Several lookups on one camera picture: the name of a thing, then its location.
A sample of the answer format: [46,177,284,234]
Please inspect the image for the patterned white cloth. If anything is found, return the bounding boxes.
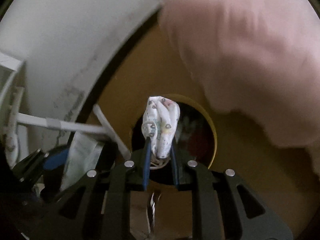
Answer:
[141,96,180,170]

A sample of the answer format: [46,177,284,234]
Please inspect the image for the white paper wrapper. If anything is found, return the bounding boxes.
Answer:
[60,132,104,191]

